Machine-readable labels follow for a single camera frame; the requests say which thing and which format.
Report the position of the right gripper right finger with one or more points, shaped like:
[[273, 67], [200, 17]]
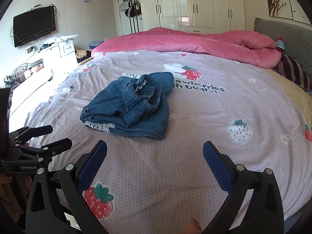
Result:
[[264, 213]]

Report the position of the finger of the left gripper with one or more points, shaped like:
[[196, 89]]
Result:
[[55, 148], [39, 131]]

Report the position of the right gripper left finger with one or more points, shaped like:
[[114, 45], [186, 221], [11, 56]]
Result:
[[44, 212]]

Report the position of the blue denim pants lace hem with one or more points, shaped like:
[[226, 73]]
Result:
[[132, 107]]

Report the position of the right hand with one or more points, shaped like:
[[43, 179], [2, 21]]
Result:
[[192, 227]]

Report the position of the white dresser cabinet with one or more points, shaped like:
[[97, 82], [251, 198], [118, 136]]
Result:
[[58, 54]]

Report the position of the pink strawberry print bedsheet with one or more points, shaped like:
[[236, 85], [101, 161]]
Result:
[[157, 186]]

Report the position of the beige yellow under sheet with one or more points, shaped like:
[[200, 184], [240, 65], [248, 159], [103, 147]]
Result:
[[298, 96]]

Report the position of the striped dark pillow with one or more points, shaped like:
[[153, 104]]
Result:
[[290, 68]]

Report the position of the hanging bags on door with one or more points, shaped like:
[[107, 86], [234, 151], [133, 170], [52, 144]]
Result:
[[132, 10]]

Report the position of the pink plush quilt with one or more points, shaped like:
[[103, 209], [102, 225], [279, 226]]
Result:
[[238, 45]]

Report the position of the grey padded headboard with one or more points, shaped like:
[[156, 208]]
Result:
[[297, 39]]

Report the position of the white glossy wardrobe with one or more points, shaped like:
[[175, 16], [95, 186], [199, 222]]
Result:
[[195, 16]]

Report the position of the black wall television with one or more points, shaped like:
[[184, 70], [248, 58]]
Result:
[[33, 24]]

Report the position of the floral wall painting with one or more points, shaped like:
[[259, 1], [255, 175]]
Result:
[[287, 9]]

